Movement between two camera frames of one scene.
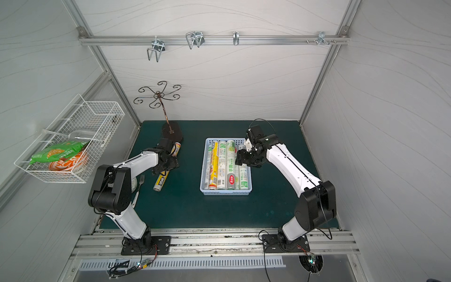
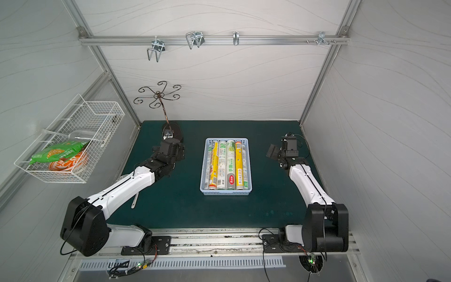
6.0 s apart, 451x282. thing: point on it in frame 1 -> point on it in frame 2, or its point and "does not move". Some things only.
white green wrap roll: [231, 164] does not move
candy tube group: [163, 175] -> [239, 165]
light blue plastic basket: [206, 192] does not move
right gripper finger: [241, 157] -> [273, 152]
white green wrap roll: [207, 178] does not move
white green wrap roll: [243, 173] does not move
